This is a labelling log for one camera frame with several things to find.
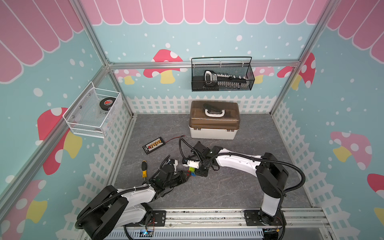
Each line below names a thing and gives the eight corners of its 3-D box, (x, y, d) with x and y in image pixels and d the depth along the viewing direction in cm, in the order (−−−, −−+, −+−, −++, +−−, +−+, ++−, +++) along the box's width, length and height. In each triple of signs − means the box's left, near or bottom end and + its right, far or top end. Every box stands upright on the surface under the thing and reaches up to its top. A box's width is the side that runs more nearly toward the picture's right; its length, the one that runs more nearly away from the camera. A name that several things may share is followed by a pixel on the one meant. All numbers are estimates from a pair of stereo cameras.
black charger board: (146, 154, 100) (145, 153, 98) (142, 148, 103) (141, 146, 101) (165, 144, 105) (165, 142, 103) (161, 138, 108) (161, 136, 107)
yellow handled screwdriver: (142, 178, 90) (141, 176, 88) (142, 162, 96) (141, 160, 94) (147, 177, 90) (146, 175, 88) (147, 161, 97) (146, 159, 95)
